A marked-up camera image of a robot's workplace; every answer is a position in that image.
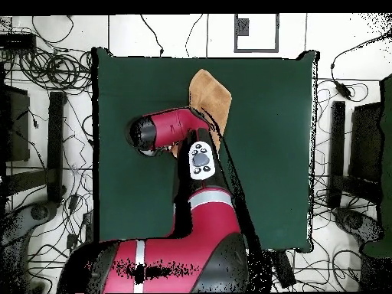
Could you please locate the long black power strip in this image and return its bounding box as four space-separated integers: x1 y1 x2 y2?
81 211 95 244

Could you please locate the grey square floor frame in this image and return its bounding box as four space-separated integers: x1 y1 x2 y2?
234 13 280 54

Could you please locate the dark green table cloth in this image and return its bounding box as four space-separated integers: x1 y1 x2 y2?
91 47 319 253

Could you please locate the black rectangular floor box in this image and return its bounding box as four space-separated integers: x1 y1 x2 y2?
272 250 297 289

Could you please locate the black power adapter brick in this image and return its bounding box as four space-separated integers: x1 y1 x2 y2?
334 80 352 100

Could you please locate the coiled black cable bundle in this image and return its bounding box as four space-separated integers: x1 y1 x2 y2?
18 48 93 92

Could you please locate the tan terry towel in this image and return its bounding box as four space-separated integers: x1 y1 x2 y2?
169 68 233 158

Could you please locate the black equipment box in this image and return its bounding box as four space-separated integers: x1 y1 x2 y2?
348 101 384 185
0 84 31 162

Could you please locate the grey stand base with caster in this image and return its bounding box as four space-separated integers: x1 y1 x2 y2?
0 200 59 293
332 206 385 246

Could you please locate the dark grey square plate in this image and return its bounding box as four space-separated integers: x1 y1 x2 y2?
236 17 250 37

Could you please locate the black stand foot bar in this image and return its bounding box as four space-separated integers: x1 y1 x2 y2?
4 90 67 204
326 100 384 210

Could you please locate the black cable with plug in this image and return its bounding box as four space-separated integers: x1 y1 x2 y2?
139 14 165 58

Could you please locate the black adapter cable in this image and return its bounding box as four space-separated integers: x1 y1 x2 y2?
329 27 392 83

